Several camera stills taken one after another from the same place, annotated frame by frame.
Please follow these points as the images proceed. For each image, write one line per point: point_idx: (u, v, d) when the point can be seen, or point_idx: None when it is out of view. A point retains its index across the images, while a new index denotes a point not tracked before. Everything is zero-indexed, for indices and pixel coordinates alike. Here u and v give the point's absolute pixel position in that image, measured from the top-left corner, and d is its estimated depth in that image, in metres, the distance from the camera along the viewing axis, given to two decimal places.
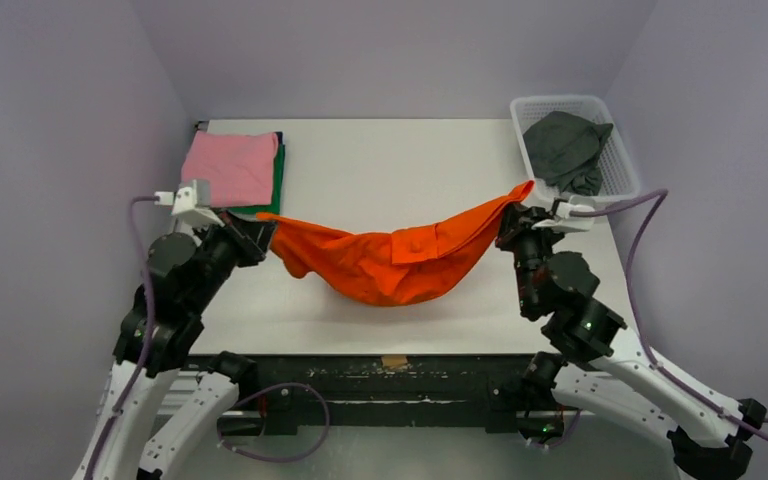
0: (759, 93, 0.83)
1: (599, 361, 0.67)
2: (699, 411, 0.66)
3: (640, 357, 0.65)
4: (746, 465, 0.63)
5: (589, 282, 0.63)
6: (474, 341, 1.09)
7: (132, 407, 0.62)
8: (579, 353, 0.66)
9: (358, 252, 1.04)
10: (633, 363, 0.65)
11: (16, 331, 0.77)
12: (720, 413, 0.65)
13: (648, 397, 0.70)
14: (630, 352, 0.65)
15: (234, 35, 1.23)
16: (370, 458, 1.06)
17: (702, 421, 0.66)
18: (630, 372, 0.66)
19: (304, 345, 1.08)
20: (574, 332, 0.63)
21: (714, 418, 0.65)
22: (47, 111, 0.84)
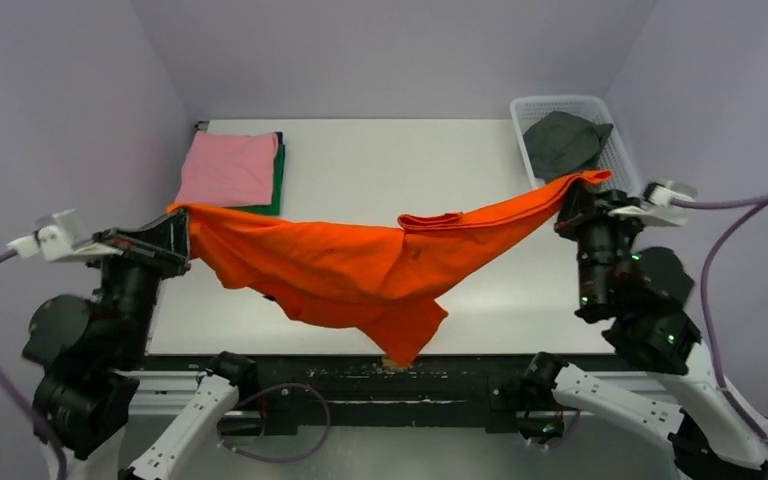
0: (758, 94, 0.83)
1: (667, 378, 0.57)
2: (746, 436, 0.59)
3: (709, 378, 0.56)
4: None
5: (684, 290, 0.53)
6: (472, 341, 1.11)
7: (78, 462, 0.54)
8: (654, 363, 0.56)
9: (319, 245, 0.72)
10: (704, 385, 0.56)
11: (14, 331, 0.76)
12: (764, 437, 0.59)
13: (688, 411, 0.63)
14: (703, 372, 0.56)
15: (233, 34, 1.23)
16: (368, 458, 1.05)
17: (747, 444, 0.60)
18: (692, 392, 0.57)
19: (304, 345, 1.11)
20: (654, 337, 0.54)
21: (756, 443, 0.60)
22: (46, 111, 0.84)
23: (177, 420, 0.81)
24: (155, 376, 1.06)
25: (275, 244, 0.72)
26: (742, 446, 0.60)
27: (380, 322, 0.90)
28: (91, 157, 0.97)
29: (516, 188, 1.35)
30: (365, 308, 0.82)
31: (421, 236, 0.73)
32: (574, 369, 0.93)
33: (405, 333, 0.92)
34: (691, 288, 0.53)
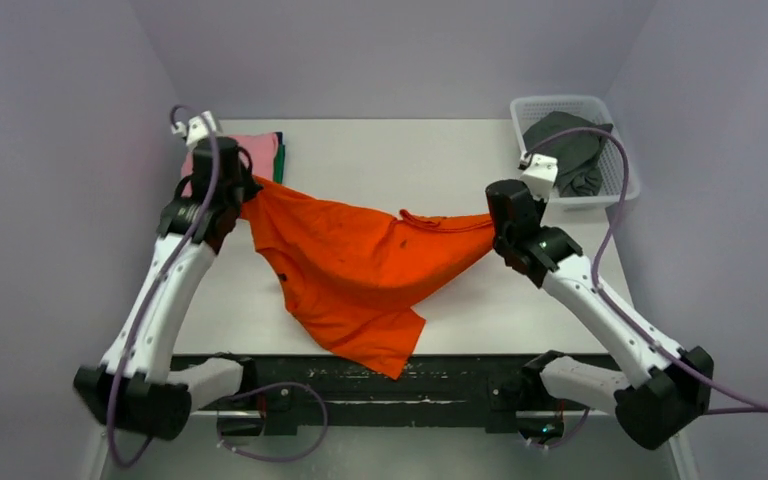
0: (757, 95, 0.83)
1: (547, 281, 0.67)
2: (630, 339, 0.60)
3: (585, 279, 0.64)
4: (667, 403, 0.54)
5: (530, 202, 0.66)
6: (474, 340, 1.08)
7: (176, 274, 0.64)
8: (532, 270, 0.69)
9: (333, 217, 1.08)
10: (576, 283, 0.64)
11: (17, 330, 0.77)
12: (652, 344, 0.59)
13: (598, 337, 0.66)
14: (574, 273, 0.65)
15: (233, 35, 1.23)
16: (369, 458, 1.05)
17: (632, 351, 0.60)
18: (572, 293, 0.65)
19: (303, 346, 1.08)
20: (530, 247, 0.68)
21: (645, 350, 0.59)
22: (47, 111, 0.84)
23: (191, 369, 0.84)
24: None
25: (302, 218, 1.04)
26: (629, 354, 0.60)
27: (365, 326, 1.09)
28: (92, 157, 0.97)
29: None
30: (353, 297, 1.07)
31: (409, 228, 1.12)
32: (567, 359, 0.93)
33: (386, 342, 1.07)
34: (525, 196, 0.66)
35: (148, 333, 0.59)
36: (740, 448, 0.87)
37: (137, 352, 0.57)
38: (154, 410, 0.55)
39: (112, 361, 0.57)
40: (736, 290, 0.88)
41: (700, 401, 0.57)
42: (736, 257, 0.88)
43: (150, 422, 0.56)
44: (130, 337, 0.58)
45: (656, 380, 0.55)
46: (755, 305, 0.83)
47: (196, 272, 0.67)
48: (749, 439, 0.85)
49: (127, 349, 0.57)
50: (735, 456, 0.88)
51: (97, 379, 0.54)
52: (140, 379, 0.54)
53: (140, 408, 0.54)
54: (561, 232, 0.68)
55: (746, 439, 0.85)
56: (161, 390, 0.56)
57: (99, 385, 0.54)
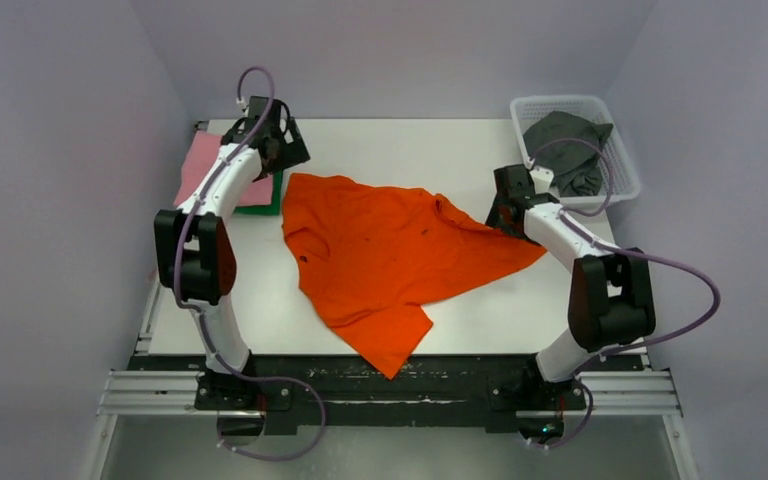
0: (757, 95, 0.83)
1: (526, 220, 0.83)
2: (575, 242, 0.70)
3: (553, 212, 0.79)
4: (600, 277, 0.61)
5: (524, 173, 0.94)
6: (473, 340, 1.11)
7: (237, 164, 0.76)
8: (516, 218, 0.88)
9: (363, 207, 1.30)
10: (544, 214, 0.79)
11: (16, 331, 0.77)
12: (592, 241, 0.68)
13: (562, 257, 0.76)
14: (545, 209, 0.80)
15: (234, 35, 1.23)
16: (369, 457, 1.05)
17: (576, 250, 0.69)
18: (541, 223, 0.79)
19: (304, 345, 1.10)
20: (515, 197, 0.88)
21: (587, 248, 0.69)
22: (47, 111, 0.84)
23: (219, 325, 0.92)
24: (157, 376, 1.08)
25: (341, 206, 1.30)
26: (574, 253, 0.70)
27: (374, 308, 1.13)
28: (92, 157, 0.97)
29: None
30: (370, 269, 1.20)
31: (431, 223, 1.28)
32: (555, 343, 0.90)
33: (394, 327, 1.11)
34: (515, 171, 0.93)
35: (216, 193, 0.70)
36: (741, 448, 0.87)
37: (207, 203, 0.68)
38: (216, 253, 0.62)
39: (187, 205, 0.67)
40: (735, 290, 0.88)
41: (636, 296, 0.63)
42: (736, 258, 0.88)
43: (211, 261, 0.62)
44: (203, 192, 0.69)
45: (587, 259, 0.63)
46: (755, 305, 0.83)
47: (247, 170, 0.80)
48: (750, 438, 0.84)
49: (200, 198, 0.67)
50: (737, 456, 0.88)
51: (173, 219, 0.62)
52: (211, 218, 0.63)
53: (207, 241, 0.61)
54: (546, 196, 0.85)
55: (747, 438, 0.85)
56: (223, 236, 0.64)
57: (175, 225, 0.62)
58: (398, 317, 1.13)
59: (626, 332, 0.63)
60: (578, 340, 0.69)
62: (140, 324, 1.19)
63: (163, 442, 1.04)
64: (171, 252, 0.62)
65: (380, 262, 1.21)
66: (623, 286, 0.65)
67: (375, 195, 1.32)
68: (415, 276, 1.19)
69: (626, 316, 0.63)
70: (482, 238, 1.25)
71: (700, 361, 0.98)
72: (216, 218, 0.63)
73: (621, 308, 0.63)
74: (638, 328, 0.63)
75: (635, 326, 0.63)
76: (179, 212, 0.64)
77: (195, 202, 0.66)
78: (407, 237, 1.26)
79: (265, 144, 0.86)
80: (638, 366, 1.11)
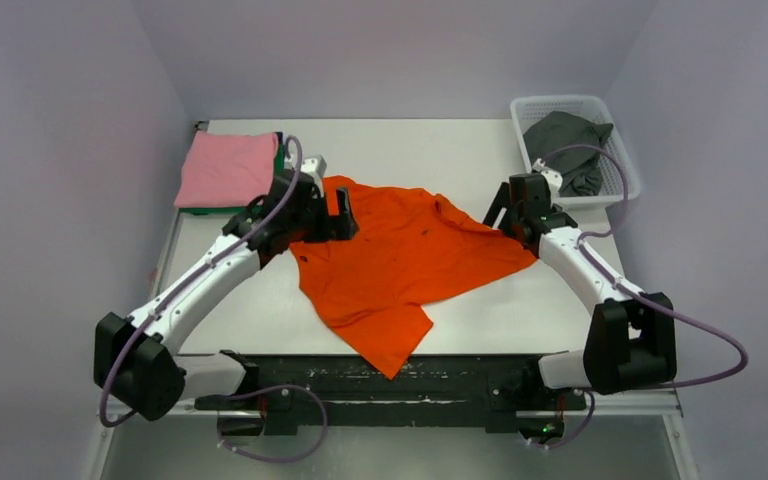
0: (757, 94, 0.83)
1: (542, 244, 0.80)
2: (596, 280, 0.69)
3: (571, 241, 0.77)
4: (623, 324, 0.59)
5: (542, 186, 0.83)
6: (473, 340, 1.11)
7: (224, 267, 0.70)
8: (531, 240, 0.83)
9: (362, 211, 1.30)
10: (562, 242, 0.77)
11: (16, 330, 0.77)
12: (614, 281, 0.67)
13: (576, 289, 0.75)
14: (563, 236, 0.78)
15: (233, 35, 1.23)
16: (369, 458, 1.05)
17: (596, 289, 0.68)
18: (559, 251, 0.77)
19: (305, 346, 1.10)
20: (533, 219, 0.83)
21: (607, 288, 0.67)
22: (46, 112, 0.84)
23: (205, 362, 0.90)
24: None
25: None
26: (593, 291, 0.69)
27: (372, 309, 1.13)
28: (92, 157, 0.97)
29: None
30: (370, 271, 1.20)
31: (431, 225, 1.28)
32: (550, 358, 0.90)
33: (392, 328, 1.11)
34: (538, 183, 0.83)
35: (178, 304, 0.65)
36: (742, 448, 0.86)
37: (162, 318, 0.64)
38: (148, 384, 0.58)
39: (140, 316, 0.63)
40: (736, 289, 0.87)
41: (658, 345, 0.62)
42: (736, 257, 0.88)
43: (145, 388, 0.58)
44: (163, 302, 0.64)
45: (610, 306, 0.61)
46: (756, 305, 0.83)
47: (236, 273, 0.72)
48: (751, 438, 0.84)
49: (155, 312, 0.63)
50: (738, 456, 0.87)
51: (118, 328, 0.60)
52: (154, 343, 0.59)
53: (140, 368, 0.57)
54: (563, 217, 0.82)
55: (748, 438, 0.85)
56: (166, 361, 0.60)
57: (117, 336, 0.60)
58: (396, 318, 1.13)
59: (644, 379, 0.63)
60: (591, 381, 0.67)
62: None
63: (162, 443, 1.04)
64: (109, 362, 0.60)
65: (379, 264, 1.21)
66: (645, 331, 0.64)
67: (376, 195, 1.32)
68: (414, 277, 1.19)
69: (647, 365, 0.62)
70: (479, 240, 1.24)
71: (700, 360, 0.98)
72: (162, 346, 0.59)
73: (641, 357, 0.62)
74: (657, 374, 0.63)
75: (654, 375, 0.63)
76: (128, 321, 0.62)
77: (147, 317, 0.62)
78: (407, 238, 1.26)
79: (270, 242, 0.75)
80: None
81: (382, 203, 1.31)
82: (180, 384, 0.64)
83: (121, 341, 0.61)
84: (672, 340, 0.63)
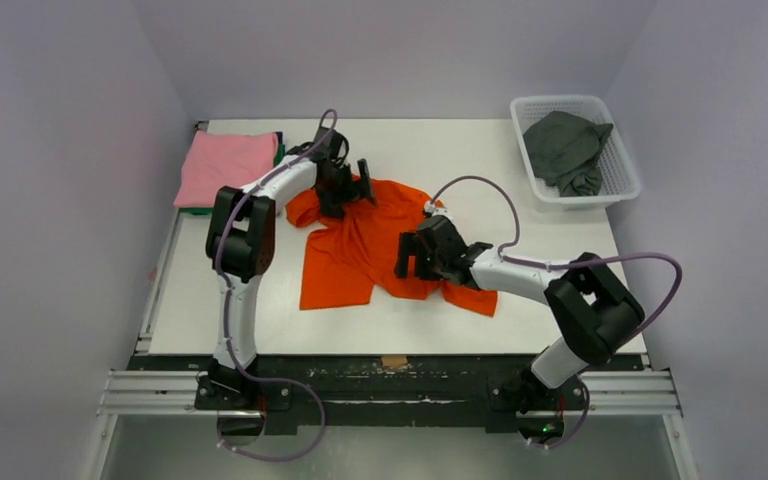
0: (757, 94, 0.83)
1: (478, 277, 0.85)
2: (532, 273, 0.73)
3: (495, 257, 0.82)
4: (571, 294, 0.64)
5: (451, 227, 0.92)
6: (473, 340, 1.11)
7: (296, 171, 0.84)
8: (465, 281, 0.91)
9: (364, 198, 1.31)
10: (490, 262, 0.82)
11: (15, 330, 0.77)
12: (546, 267, 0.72)
13: (531, 296, 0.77)
14: (487, 257, 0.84)
15: (233, 35, 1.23)
16: (369, 457, 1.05)
17: (536, 280, 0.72)
18: (491, 272, 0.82)
19: (305, 346, 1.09)
20: (458, 261, 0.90)
21: (544, 274, 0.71)
22: (46, 112, 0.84)
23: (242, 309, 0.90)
24: (156, 376, 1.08)
25: None
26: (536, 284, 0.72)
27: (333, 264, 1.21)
28: (92, 157, 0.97)
29: (516, 189, 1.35)
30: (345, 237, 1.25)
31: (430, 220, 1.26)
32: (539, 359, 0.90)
33: (338, 288, 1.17)
34: (444, 222, 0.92)
35: (275, 184, 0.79)
36: (744, 449, 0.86)
37: (265, 190, 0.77)
38: (261, 233, 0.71)
39: (248, 187, 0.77)
40: (736, 290, 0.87)
41: (611, 292, 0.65)
42: (736, 257, 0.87)
43: (257, 241, 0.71)
44: (264, 180, 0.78)
45: (555, 286, 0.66)
46: (756, 306, 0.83)
47: (302, 180, 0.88)
48: (750, 438, 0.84)
49: (260, 185, 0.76)
50: (738, 456, 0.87)
51: (232, 195, 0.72)
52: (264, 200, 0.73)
53: (256, 219, 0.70)
54: (479, 245, 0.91)
55: (748, 439, 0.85)
56: (271, 219, 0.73)
57: (232, 200, 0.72)
58: (347, 280, 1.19)
59: (625, 331, 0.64)
60: (594, 364, 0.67)
62: (140, 325, 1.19)
63: (162, 442, 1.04)
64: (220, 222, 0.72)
65: (357, 236, 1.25)
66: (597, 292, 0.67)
67: (376, 184, 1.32)
68: (379, 262, 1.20)
69: (619, 315, 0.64)
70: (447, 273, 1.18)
71: (700, 360, 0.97)
72: (269, 201, 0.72)
73: (608, 311, 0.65)
74: (632, 319, 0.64)
75: (631, 322, 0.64)
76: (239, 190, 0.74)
77: (253, 188, 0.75)
78: (396, 227, 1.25)
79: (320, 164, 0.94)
80: (638, 366, 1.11)
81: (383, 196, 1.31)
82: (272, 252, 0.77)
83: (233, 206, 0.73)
84: (619, 281, 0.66)
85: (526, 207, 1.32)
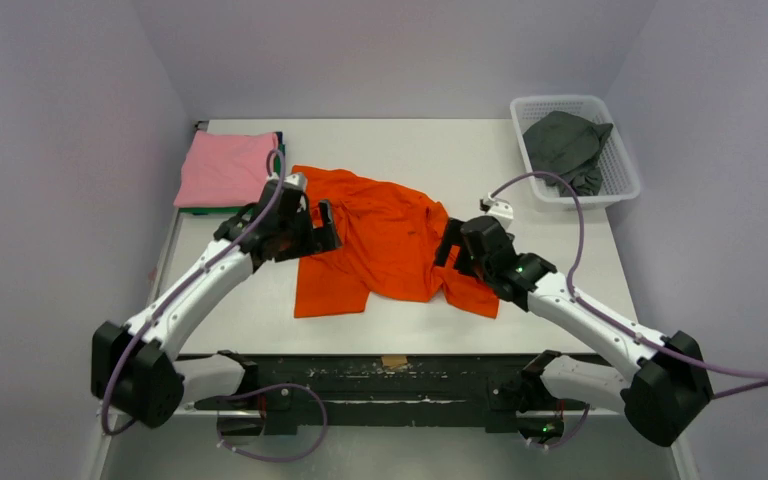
0: (757, 95, 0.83)
1: (530, 301, 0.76)
2: (614, 337, 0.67)
3: (563, 293, 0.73)
4: (666, 384, 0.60)
5: (503, 233, 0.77)
6: (473, 340, 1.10)
7: (217, 272, 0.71)
8: (514, 296, 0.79)
9: (362, 200, 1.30)
10: (556, 297, 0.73)
11: (16, 329, 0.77)
12: (634, 337, 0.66)
13: (587, 342, 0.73)
14: (553, 288, 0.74)
15: (233, 35, 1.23)
16: (369, 457, 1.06)
17: (618, 347, 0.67)
18: (554, 307, 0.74)
19: (304, 345, 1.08)
20: (510, 275, 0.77)
21: (630, 344, 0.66)
22: (47, 112, 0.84)
23: (197, 364, 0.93)
24: None
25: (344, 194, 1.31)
26: (616, 350, 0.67)
27: (328, 270, 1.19)
28: (92, 157, 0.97)
29: (516, 189, 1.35)
30: (340, 240, 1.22)
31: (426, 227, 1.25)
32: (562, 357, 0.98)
33: (331, 292, 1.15)
34: (493, 229, 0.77)
35: (176, 310, 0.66)
36: (743, 448, 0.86)
37: (159, 324, 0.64)
38: (149, 386, 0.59)
39: (136, 323, 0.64)
40: (736, 290, 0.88)
41: (695, 381, 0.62)
42: (736, 257, 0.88)
43: (143, 395, 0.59)
44: (160, 308, 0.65)
45: (647, 370, 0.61)
46: (755, 305, 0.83)
47: (232, 277, 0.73)
48: (749, 437, 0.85)
49: (151, 318, 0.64)
50: (737, 455, 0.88)
51: (115, 336, 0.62)
52: (153, 347, 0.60)
53: (141, 373, 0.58)
54: (536, 258, 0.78)
55: (747, 437, 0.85)
56: (165, 366, 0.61)
57: (114, 342, 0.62)
58: (342, 285, 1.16)
59: (693, 415, 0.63)
60: (649, 437, 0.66)
62: None
63: (163, 443, 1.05)
64: (105, 371, 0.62)
65: (354, 238, 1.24)
66: (673, 369, 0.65)
67: (378, 185, 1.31)
68: (377, 266, 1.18)
69: (693, 402, 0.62)
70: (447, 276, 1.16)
71: None
72: (157, 351, 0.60)
73: (685, 398, 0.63)
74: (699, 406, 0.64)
75: (698, 408, 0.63)
76: (125, 329, 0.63)
77: (143, 324, 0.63)
78: (393, 230, 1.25)
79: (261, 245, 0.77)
80: None
81: (383, 199, 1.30)
82: (179, 390, 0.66)
83: (118, 349, 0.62)
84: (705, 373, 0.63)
85: (527, 207, 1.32)
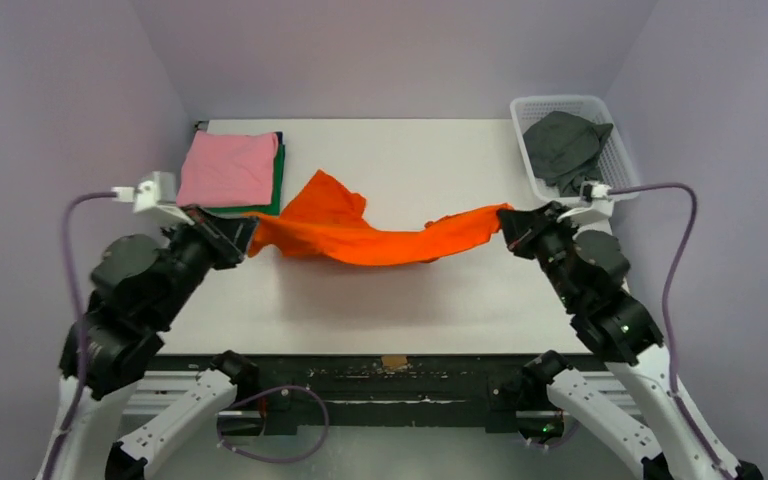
0: (757, 91, 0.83)
1: (620, 369, 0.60)
2: (694, 455, 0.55)
3: (663, 379, 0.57)
4: None
5: (625, 274, 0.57)
6: (471, 342, 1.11)
7: (78, 430, 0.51)
8: (601, 349, 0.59)
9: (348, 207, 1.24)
10: (652, 383, 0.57)
11: (13, 326, 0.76)
12: (718, 464, 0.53)
13: (657, 431, 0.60)
14: (652, 370, 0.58)
15: (233, 33, 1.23)
16: (369, 458, 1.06)
17: (695, 467, 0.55)
18: (646, 391, 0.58)
19: (305, 345, 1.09)
20: (608, 324, 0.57)
21: (709, 469, 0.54)
22: (44, 110, 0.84)
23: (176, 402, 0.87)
24: (152, 377, 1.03)
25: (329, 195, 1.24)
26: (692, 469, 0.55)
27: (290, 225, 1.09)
28: (91, 155, 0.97)
29: (516, 189, 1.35)
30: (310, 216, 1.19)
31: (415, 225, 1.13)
32: (573, 373, 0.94)
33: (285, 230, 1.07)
34: (624, 270, 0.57)
35: None
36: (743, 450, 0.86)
37: None
38: None
39: None
40: (737, 289, 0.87)
41: None
42: (737, 254, 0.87)
43: None
44: None
45: None
46: (756, 304, 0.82)
47: (109, 411, 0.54)
48: (749, 439, 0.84)
49: None
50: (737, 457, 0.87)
51: None
52: None
53: None
54: (638, 307, 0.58)
55: (747, 439, 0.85)
56: None
57: None
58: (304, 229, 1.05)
59: None
60: None
62: None
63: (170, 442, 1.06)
64: None
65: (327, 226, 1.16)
66: None
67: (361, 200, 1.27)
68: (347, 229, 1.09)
69: None
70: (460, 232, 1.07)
71: (699, 362, 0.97)
72: None
73: None
74: None
75: None
76: None
77: None
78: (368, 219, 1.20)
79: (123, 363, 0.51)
80: None
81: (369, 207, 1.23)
82: None
83: None
84: None
85: (527, 207, 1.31)
